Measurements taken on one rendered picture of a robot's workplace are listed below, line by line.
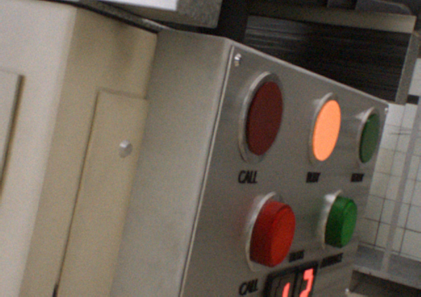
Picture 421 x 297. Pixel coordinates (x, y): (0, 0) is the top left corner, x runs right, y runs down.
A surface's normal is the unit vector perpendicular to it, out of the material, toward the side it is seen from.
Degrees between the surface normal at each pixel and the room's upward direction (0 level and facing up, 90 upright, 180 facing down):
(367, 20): 90
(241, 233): 90
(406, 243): 90
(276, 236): 90
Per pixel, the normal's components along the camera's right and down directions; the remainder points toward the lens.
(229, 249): 0.85, 0.21
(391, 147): -0.34, -0.02
